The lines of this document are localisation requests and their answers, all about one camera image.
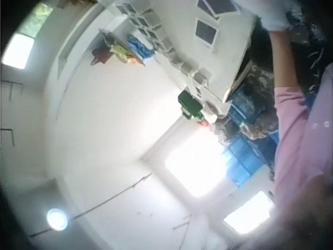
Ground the yellow-green cloth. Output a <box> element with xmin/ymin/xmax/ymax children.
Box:
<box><xmin>110</xmin><ymin>43</ymin><xmax>134</xmax><ymax>64</ymax></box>

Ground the bright window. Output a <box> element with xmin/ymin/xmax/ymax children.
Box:
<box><xmin>2</xmin><ymin>33</ymin><xmax>36</xmax><ymax>70</ymax></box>
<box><xmin>142</xmin><ymin>122</ymin><xmax>236</xmax><ymax>200</ymax></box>
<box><xmin>223</xmin><ymin>191</ymin><xmax>275</xmax><ymax>235</ymax></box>

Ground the green box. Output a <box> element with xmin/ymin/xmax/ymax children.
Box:
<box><xmin>177</xmin><ymin>90</ymin><xmax>204</xmax><ymax>121</ymax></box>

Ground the dark patterned heap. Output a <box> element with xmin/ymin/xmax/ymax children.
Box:
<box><xmin>285</xmin><ymin>0</ymin><xmax>333</xmax><ymax>88</ymax></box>

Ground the person's left hand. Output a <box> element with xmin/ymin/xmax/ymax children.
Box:
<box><xmin>232</xmin><ymin>0</ymin><xmax>290</xmax><ymax>33</ymax></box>

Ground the heap of dark dried plants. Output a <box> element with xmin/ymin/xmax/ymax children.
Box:
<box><xmin>214</xmin><ymin>61</ymin><xmax>278</xmax><ymax>143</ymax></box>

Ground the white framed window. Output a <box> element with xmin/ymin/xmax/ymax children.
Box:
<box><xmin>196</xmin><ymin>0</ymin><xmax>242</xmax><ymax>22</ymax></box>
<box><xmin>194</xmin><ymin>17</ymin><xmax>220</xmax><ymax>49</ymax></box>

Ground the round ceiling lamp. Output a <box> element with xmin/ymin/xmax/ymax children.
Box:
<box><xmin>46</xmin><ymin>207</ymin><xmax>69</xmax><ymax>231</ymax></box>

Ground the thin dark cable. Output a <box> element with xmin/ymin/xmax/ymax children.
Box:
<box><xmin>28</xmin><ymin>172</ymin><xmax>153</xmax><ymax>238</ymax></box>

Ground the row of white cubby boxes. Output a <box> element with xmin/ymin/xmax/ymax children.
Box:
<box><xmin>114</xmin><ymin>2</ymin><xmax>218</xmax><ymax>123</ymax></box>

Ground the dark red bag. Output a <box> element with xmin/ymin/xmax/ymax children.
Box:
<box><xmin>90</xmin><ymin>45</ymin><xmax>112</xmax><ymax>66</ymax></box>

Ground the blue cloth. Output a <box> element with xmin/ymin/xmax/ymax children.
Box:
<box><xmin>126</xmin><ymin>34</ymin><xmax>156</xmax><ymax>60</ymax></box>

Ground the stack of blue crates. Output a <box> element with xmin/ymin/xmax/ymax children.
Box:
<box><xmin>221</xmin><ymin>90</ymin><xmax>280</xmax><ymax>189</ymax></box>

